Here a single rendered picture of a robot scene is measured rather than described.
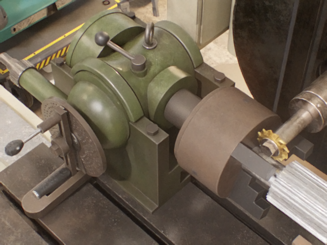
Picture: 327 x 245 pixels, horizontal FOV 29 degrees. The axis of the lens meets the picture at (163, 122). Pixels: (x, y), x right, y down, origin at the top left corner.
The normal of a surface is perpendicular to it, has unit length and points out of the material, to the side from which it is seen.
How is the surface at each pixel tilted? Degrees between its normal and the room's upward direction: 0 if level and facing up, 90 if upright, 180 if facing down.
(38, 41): 0
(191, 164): 85
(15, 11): 0
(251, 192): 65
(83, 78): 90
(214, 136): 39
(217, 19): 90
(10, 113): 0
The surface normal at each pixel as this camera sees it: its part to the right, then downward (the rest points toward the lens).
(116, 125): 0.36, 0.37
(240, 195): -0.64, 0.22
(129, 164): -0.70, 0.54
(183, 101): -0.14, -0.52
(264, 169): -0.40, -0.22
